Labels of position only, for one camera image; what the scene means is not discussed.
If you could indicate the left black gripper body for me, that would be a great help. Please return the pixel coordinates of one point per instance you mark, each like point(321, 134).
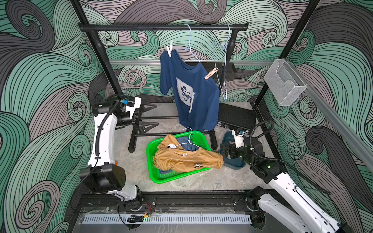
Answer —
point(135, 123)

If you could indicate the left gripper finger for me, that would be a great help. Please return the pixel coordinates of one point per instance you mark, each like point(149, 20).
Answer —
point(148, 126)
point(146, 106)

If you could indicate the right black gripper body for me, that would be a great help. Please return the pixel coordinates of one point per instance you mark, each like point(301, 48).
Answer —
point(234, 152)

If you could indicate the tan yellow t-shirt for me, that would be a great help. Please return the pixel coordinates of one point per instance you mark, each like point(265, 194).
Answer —
point(172, 156)

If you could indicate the white wire hanger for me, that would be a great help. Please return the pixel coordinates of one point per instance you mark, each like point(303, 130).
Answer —
point(188, 139)

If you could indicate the light blue t-shirt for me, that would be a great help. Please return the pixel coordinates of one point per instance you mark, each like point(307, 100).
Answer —
point(186, 146)

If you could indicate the light blue wire hanger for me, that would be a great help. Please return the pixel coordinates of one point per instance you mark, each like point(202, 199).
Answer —
point(220, 47)

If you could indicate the dark navy t-shirt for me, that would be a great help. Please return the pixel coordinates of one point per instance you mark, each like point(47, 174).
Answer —
point(196, 98)

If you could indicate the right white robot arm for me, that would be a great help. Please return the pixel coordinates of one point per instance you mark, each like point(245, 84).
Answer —
point(303, 215)

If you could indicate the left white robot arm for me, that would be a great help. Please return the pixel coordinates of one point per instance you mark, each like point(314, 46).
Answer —
point(102, 174)

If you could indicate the black clothes rack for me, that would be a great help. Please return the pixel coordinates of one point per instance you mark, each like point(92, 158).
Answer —
point(92, 33)

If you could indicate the dark teal plastic bin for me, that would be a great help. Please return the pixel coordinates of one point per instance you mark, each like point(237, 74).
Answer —
point(234, 164)

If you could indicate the black case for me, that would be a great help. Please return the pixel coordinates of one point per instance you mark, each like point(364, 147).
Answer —
point(232, 117)

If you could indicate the green plastic basket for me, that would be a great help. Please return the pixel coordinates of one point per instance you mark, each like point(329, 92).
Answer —
point(197, 138)

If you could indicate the pink white clothespin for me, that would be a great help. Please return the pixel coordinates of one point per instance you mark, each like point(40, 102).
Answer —
point(212, 72)

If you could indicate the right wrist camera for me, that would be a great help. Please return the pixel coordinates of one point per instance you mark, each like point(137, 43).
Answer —
point(241, 138)

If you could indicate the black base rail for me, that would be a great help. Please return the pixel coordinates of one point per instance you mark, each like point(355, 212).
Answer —
point(160, 202)

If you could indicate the black wall cable tray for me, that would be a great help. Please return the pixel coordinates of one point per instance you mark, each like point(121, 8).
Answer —
point(229, 72)

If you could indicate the clear mesh wall holder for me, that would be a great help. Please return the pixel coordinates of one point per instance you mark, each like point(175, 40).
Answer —
point(285, 82)

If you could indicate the white slotted cable duct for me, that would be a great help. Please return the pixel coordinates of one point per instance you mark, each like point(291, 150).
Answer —
point(170, 219)

